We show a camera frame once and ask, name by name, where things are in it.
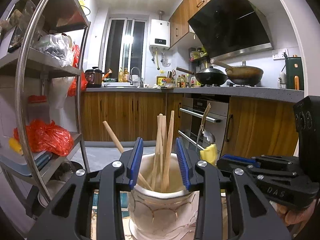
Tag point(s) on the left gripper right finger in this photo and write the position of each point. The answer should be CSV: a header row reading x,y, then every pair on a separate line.
x,y
249,213

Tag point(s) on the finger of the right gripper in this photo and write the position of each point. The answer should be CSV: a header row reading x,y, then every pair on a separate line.
x,y
241,159
237,167

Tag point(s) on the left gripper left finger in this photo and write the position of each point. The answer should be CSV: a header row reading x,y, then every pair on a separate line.
x,y
69,214

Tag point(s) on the yellow tulip handle utensil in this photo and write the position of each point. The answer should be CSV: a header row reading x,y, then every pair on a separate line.
x,y
210,154

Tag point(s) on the gold metal fork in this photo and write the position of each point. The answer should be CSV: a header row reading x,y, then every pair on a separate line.
x,y
203,121

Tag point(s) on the wooden chopstick one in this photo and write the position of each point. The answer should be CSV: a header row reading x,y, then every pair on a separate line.
x,y
118,145

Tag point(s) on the silver metal spoon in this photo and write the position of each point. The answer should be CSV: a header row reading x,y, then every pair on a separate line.
x,y
209,136

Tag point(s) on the wooden chopstick four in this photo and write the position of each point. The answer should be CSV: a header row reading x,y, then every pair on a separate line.
x,y
165,182

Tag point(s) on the wooden chopstick three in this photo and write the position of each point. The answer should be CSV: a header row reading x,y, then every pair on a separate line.
x,y
164,138

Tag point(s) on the wooden chopstick two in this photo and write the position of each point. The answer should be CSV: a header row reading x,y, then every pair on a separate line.
x,y
157,149

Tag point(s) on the wooden kitchen cabinets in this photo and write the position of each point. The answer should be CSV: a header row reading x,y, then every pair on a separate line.
x,y
246,121

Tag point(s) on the kitchen faucet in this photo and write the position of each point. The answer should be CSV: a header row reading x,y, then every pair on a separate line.
x,y
135,78

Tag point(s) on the kitchen window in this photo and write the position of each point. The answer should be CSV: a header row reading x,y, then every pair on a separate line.
x,y
125,48

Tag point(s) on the right hand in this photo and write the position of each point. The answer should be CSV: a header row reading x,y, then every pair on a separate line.
x,y
291,217

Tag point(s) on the patterned quilted table cloth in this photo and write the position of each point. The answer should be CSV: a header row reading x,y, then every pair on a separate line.
x,y
153,215

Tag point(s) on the white floral ceramic utensil holder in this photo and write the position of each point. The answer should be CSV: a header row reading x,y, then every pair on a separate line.
x,y
156,215

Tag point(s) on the red plastic bag lower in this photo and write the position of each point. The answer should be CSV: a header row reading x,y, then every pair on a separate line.
x,y
49,137

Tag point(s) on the black wok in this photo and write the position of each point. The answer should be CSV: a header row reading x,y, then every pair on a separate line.
x,y
208,76

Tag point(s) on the brown frying pan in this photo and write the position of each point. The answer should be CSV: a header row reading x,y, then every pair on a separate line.
x,y
241,75

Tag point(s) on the yellow oil bottle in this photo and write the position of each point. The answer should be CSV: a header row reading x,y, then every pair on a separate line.
x,y
161,79

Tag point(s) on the dark green kettle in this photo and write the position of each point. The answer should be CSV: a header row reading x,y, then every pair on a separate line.
x,y
294,73

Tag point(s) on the black range hood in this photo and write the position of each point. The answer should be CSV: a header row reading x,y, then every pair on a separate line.
x,y
228,28

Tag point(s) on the dark rice cooker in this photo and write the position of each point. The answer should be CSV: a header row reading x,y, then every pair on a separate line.
x,y
94,77

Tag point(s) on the white water heater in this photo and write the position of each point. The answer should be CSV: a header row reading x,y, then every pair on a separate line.
x,y
159,34

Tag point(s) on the clear plastic bag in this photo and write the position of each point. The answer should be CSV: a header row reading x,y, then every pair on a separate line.
x,y
58,46

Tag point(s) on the stainless steel shelf rack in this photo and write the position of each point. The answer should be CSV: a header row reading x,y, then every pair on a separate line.
x,y
39,88

